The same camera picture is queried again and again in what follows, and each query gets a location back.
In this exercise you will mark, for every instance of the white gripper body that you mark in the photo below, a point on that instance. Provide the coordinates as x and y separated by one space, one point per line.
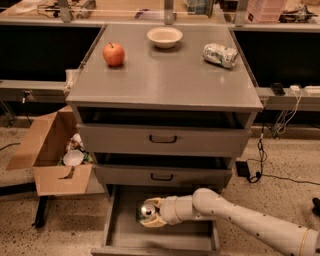
169 209

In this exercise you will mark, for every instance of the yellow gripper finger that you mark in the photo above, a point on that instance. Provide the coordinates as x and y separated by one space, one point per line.
153 202
153 222

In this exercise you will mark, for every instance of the green soda can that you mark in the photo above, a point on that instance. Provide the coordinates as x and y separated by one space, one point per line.
145 211

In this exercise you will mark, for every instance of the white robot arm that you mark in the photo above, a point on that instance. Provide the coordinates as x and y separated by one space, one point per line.
204 204

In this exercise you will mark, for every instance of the bottom grey drawer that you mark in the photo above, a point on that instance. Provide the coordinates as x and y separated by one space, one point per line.
125 236

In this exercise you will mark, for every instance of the grey drawer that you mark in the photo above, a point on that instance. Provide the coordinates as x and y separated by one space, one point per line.
156 140
161 176
125 236

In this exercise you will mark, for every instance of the middle grey drawer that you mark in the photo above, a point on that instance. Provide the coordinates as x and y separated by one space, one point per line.
161 176

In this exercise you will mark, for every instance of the top grey drawer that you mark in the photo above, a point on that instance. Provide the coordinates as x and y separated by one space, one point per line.
156 140

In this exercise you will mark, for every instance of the grey drawer cabinet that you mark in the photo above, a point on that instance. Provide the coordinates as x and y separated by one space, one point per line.
167 88

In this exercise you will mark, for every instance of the black power adapter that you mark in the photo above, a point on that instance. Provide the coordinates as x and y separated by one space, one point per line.
242 169

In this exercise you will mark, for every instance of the white bowl in box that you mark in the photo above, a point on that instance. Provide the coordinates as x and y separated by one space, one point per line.
73 158

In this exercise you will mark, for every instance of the black table leg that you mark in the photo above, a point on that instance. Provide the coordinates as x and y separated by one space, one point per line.
40 214

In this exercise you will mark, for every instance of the cardboard box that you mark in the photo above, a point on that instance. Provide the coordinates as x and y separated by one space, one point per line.
41 149

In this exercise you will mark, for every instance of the red apple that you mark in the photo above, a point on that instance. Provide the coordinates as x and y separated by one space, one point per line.
113 54

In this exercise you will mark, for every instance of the pink storage bin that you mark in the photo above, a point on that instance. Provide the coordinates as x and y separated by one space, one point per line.
264 11

